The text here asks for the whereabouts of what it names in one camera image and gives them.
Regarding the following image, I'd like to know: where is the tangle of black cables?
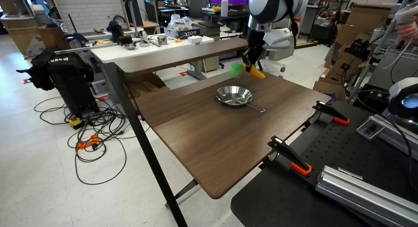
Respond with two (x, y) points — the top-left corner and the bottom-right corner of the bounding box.
(33, 96), (151, 186)

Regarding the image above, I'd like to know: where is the long aluminium rail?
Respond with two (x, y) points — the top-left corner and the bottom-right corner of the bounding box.
(315, 165), (418, 227)

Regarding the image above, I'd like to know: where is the grey office chair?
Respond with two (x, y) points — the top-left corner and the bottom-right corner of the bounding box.
(188, 0), (210, 20)

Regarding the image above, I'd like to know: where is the aluminium rail with socket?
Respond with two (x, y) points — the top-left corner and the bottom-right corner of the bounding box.
(355, 114), (418, 161)

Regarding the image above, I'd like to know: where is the box with plastic bags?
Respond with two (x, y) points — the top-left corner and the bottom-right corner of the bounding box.
(164, 14), (201, 39)

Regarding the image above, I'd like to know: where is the hand controller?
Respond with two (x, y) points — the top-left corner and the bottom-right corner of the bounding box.
(394, 4), (418, 25)

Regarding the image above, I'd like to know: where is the silver frying pan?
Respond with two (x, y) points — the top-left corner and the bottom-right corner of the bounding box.
(215, 86), (266, 113)

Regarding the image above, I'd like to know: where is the white desk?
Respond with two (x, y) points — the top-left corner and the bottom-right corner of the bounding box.
(89, 35), (215, 81)

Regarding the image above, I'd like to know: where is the person's hand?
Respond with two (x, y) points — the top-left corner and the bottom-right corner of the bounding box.
(391, 17), (418, 42)

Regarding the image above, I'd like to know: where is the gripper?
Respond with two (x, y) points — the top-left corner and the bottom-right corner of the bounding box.
(242, 28), (267, 73)

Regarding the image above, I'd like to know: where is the carrot plush toy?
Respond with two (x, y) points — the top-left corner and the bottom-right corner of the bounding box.
(230, 63), (266, 79)

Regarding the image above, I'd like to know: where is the orange cable plug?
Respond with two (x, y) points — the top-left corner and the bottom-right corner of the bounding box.
(76, 134), (101, 151)

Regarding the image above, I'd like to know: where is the black case with jacket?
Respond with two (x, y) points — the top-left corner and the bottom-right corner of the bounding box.
(16, 47), (100, 118)

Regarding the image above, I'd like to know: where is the black clamp with orange handle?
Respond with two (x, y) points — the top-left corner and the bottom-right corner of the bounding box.
(312, 100), (350, 126)
(267, 136), (313, 176)

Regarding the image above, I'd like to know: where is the pile of cardboard boxes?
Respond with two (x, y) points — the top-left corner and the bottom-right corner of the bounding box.
(313, 4), (394, 102)

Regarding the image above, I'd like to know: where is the white office chair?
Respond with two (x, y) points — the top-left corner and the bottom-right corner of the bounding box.
(260, 27), (295, 78)

